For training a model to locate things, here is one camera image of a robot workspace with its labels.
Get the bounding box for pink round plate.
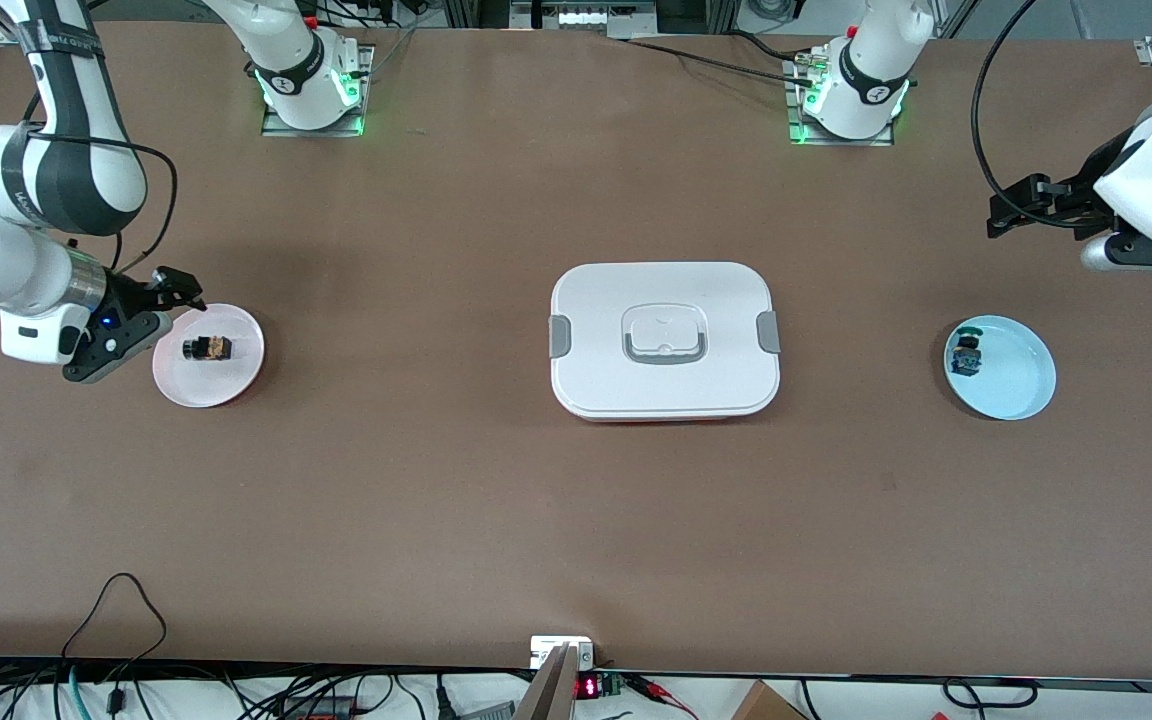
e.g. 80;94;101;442
152;303;266;409

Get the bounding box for light blue round plate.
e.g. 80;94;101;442
943;315;1058;421

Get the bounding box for white lunch box grey clips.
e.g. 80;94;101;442
548;262;782;423

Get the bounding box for grey lit equipment box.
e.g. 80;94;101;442
509;0;659;31

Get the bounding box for small white device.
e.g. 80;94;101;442
530;636;595;669

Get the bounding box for brown cardboard box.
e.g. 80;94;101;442
731;680;809;720

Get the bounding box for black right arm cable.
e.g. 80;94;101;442
26;95;179;276

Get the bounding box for blue switch with green cap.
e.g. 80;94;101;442
948;330;985;379

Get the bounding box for black looped cable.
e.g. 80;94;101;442
61;572;169;666

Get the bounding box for short black table cable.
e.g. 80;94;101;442
726;28;817;63

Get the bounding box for long black table cable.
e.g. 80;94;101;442
616;35;822;89

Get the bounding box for black coiled cable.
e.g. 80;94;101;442
941;678;1042;709

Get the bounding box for red clip wires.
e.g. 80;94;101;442
631;674;702;719

